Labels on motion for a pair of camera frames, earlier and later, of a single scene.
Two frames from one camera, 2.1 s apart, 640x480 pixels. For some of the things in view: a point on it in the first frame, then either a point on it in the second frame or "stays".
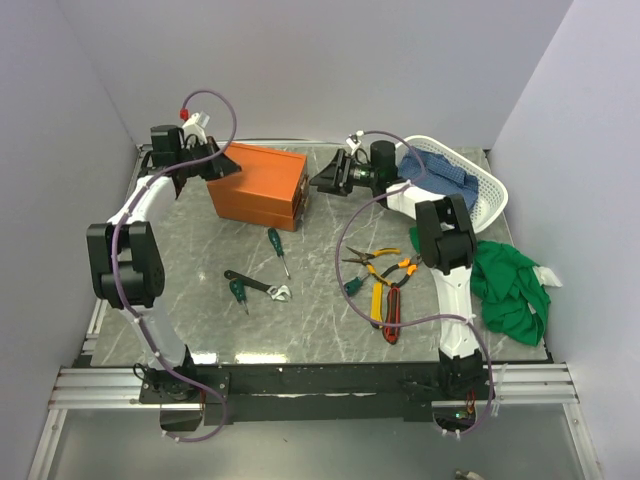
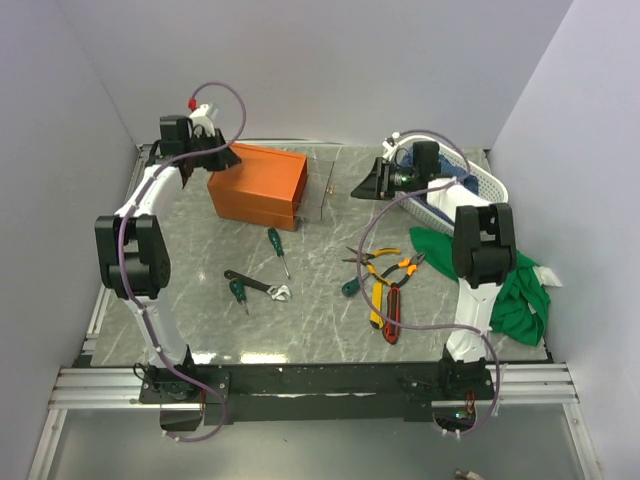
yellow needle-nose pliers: x=364 y=258 stays
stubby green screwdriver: x=353 y=286 stays
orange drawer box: x=270 y=190 stays
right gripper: x=330 y=179 → x=376 y=184
